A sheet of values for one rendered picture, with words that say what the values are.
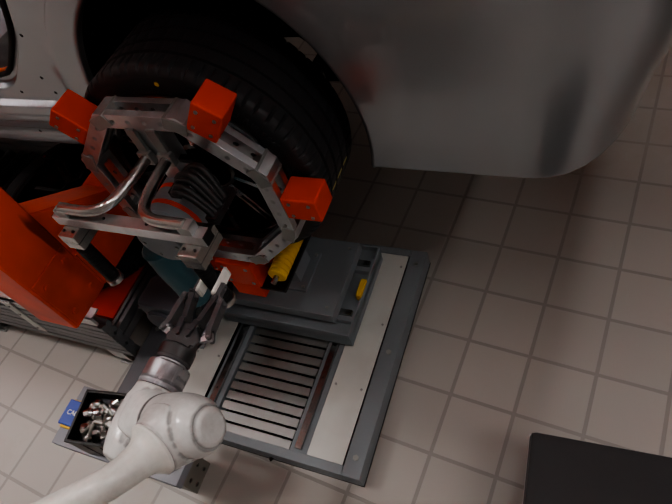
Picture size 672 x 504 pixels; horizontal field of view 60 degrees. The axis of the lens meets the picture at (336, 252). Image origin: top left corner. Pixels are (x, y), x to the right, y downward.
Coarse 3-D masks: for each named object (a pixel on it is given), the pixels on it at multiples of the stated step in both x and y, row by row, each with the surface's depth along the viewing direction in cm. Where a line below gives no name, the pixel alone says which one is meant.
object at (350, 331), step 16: (368, 256) 207; (368, 272) 201; (352, 288) 201; (368, 288) 201; (352, 304) 197; (240, 320) 209; (256, 320) 204; (272, 320) 199; (288, 320) 200; (304, 320) 198; (320, 320) 197; (336, 320) 194; (352, 320) 191; (320, 336) 196; (336, 336) 192; (352, 336) 192
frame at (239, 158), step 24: (96, 120) 128; (120, 120) 125; (144, 120) 122; (168, 120) 119; (96, 144) 137; (216, 144) 121; (240, 144) 125; (96, 168) 146; (120, 168) 153; (240, 168) 125; (264, 168) 125; (264, 192) 130; (240, 240) 162; (264, 240) 158; (288, 240) 144; (264, 264) 160
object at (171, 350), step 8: (184, 328) 122; (168, 336) 122; (176, 336) 121; (184, 336) 120; (192, 336) 120; (200, 336) 121; (168, 344) 117; (176, 344) 117; (184, 344) 118; (192, 344) 119; (200, 344) 120; (160, 352) 116; (168, 352) 116; (176, 352) 116; (184, 352) 117; (192, 352) 118; (176, 360) 116; (184, 360) 117; (192, 360) 119
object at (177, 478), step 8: (80, 392) 167; (80, 400) 166; (64, 432) 161; (56, 440) 160; (72, 448) 157; (96, 456) 154; (176, 472) 145; (184, 472) 146; (160, 480) 145; (168, 480) 145; (176, 480) 144; (184, 480) 146
